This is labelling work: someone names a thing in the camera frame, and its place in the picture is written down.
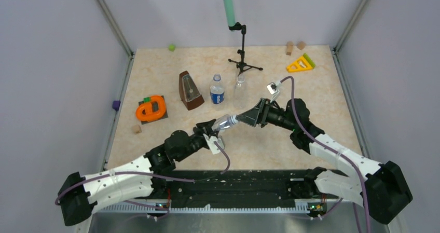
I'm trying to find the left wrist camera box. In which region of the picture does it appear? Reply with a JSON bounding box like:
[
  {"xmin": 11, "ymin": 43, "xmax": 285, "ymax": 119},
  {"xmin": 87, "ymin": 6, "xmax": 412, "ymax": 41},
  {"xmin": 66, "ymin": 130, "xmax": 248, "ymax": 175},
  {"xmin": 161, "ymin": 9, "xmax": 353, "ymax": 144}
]
[{"xmin": 203, "ymin": 134, "xmax": 225, "ymax": 155}]

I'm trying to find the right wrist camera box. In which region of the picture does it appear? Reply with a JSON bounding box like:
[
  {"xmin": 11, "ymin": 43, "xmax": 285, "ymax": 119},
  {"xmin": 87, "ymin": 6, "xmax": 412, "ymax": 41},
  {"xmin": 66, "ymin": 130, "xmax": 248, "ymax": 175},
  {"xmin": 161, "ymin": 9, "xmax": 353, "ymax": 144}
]
[{"xmin": 267, "ymin": 81, "xmax": 282, "ymax": 96}]

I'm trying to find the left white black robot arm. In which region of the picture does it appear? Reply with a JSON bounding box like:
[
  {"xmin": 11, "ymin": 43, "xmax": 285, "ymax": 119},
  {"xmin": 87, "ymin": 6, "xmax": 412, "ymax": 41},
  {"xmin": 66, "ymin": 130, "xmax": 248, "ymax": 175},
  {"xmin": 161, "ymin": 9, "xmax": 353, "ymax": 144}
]
[{"xmin": 55, "ymin": 119, "xmax": 218, "ymax": 226}]

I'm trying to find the small wooden cube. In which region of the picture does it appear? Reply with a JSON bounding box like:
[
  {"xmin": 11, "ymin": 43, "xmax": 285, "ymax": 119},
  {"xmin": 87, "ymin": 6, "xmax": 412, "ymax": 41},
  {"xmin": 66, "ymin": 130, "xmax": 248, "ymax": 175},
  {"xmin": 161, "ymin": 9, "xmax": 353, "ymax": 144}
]
[{"xmin": 131, "ymin": 125, "xmax": 142, "ymax": 134}]

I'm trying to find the white cap red mark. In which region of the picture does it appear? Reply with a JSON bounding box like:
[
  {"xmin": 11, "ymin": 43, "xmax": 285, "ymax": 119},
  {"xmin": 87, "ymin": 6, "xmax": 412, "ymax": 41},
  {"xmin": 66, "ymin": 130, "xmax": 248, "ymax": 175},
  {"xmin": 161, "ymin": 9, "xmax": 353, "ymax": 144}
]
[{"xmin": 230, "ymin": 115, "xmax": 239, "ymax": 125}]

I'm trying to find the white slotted cable duct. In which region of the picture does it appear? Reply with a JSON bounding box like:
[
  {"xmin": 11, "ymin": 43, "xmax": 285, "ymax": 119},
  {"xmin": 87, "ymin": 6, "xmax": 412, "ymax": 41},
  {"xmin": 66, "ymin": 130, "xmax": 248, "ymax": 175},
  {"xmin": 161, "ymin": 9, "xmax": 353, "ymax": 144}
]
[{"xmin": 99, "ymin": 200, "xmax": 310, "ymax": 214}]

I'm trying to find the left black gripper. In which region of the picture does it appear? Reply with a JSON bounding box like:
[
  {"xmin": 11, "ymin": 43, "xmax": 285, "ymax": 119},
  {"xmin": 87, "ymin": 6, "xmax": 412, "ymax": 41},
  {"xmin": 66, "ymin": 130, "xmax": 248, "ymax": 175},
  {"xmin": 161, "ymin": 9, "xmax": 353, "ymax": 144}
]
[{"xmin": 175, "ymin": 119, "xmax": 220, "ymax": 162}]

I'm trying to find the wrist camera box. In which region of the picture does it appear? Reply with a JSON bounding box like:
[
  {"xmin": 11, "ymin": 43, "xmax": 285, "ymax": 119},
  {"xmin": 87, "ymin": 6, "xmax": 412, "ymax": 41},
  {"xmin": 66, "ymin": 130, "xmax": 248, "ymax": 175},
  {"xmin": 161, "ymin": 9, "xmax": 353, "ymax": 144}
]
[
  {"xmin": 267, "ymin": 81, "xmax": 282, "ymax": 96},
  {"xmin": 203, "ymin": 134, "xmax": 225, "ymax": 155}
]

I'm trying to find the clear bottle red label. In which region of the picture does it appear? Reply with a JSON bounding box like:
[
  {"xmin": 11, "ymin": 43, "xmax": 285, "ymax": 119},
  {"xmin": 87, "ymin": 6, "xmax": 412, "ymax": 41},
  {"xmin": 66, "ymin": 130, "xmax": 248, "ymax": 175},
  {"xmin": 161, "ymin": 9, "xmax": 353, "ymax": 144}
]
[{"xmin": 212, "ymin": 114, "xmax": 234, "ymax": 132}]

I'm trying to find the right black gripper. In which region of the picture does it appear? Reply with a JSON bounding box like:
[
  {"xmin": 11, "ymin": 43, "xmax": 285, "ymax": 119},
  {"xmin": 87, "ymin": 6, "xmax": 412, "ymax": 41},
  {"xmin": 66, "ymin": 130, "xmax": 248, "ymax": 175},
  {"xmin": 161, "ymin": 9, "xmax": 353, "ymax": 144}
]
[{"xmin": 236, "ymin": 98, "xmax": 297, "ymax": 131}]

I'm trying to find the purple block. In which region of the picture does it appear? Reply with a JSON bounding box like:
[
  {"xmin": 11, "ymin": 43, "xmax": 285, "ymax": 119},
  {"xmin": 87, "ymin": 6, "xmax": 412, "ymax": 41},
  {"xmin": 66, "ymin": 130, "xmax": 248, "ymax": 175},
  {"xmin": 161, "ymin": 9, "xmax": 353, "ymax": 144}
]
[{"xmin": 112, "ymin": 100, "xmax": 121, "ymax": 111}]

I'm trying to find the tall wooden block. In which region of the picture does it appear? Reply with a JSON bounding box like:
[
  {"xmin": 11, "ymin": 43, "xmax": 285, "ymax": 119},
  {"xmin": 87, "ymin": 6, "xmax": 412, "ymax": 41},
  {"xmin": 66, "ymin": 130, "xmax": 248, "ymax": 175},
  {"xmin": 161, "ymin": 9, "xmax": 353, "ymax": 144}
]
[{"xmin": 285, "ymin": 41, "xmax": 294, "ymax": 56}]

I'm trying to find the clear Pepsi plastic bottle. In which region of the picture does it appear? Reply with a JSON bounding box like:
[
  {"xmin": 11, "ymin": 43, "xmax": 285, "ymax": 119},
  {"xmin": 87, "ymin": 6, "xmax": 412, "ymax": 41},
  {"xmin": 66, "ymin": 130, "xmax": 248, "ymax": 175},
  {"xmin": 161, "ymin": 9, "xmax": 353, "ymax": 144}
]
[{"xmin": 210, "ymin": 74, "xmax": 225, "ymax": 105}]

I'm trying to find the clear bottle white cap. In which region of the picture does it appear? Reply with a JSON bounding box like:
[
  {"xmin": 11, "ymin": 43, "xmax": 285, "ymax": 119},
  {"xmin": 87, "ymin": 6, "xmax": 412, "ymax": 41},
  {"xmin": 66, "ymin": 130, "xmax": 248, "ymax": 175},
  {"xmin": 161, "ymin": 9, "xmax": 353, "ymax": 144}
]
[{"xmin": 233, "ymin": 74, "xmax": 248, "ymax": 109}]

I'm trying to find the mint green microphone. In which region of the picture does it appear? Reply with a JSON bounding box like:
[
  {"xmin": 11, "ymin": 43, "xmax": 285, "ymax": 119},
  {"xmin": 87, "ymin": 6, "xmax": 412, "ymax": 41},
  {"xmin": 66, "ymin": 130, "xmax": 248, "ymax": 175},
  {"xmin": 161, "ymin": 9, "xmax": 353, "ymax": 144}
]
[{"xmin": 223, "ymin": 0, "xmax": 236, "ymax": 28}]

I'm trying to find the green cylinder stick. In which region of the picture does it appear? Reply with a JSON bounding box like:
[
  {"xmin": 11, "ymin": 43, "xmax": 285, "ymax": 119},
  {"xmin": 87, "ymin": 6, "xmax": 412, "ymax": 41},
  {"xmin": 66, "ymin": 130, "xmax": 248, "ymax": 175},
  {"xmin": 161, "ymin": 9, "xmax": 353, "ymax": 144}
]
[{"xmin": 303, "ymin": 53, "xmax": 316, "ymax": 68}]

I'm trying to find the brown wooden metronome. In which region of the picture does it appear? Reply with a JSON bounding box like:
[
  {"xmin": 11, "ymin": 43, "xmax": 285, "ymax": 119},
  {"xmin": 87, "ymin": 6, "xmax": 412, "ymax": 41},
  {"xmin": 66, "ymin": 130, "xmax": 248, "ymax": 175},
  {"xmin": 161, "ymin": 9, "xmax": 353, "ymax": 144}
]
[{"xmin": 178, "ymin": 71, "xmax": 204, "ymax": 111}]

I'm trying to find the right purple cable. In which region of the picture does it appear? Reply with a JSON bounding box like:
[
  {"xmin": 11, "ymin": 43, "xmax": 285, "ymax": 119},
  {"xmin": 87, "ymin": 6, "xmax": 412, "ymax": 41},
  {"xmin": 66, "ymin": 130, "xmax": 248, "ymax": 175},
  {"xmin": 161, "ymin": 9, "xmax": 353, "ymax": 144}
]
[{"xmin": 280, "ymin": 76, "xmax": 372, "ymax": 233}]

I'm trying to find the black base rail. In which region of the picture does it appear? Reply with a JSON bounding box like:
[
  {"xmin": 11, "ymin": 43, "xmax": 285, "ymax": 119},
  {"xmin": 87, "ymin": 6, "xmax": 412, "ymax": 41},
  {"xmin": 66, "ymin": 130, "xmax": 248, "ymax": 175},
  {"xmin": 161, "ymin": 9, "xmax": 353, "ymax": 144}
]
[{"xmin": 146, "ymin": 169, "xmax": 336, "ymax": 209}]

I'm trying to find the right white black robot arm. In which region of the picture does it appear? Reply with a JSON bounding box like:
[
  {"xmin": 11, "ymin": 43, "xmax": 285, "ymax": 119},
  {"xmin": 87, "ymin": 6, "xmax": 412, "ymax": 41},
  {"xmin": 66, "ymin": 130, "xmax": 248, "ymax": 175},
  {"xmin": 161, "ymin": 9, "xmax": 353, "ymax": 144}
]
[{"xmin": 233, "ymin": 98, "xmax": 413, "ymax": 225}]

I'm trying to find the orange plastic ring toy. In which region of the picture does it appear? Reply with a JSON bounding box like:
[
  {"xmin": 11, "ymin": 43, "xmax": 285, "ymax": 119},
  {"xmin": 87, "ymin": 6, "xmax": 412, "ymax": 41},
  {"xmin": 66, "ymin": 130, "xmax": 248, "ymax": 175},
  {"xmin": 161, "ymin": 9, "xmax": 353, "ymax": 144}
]
[{"xmin": 135, "ymin": 94, "xmax": 167, "ymax": 121}]

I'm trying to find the black tripod stand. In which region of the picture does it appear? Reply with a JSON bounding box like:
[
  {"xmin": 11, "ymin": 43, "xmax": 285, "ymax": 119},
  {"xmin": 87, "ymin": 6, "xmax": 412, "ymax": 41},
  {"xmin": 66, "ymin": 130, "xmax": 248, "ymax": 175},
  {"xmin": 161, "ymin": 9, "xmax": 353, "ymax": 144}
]
[{"xmin": 228, "ymin": 22, "xmax": 264, "ymax": 76}]

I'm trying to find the yellow plastic toy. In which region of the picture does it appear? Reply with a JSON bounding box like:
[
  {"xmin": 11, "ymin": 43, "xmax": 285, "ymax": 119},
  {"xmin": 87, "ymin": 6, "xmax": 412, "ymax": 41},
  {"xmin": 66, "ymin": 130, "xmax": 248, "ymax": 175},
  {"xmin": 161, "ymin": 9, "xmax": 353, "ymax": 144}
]
[{"xmin": 286, "ymin": 56, "xmax": 313, "ymax": 73}]

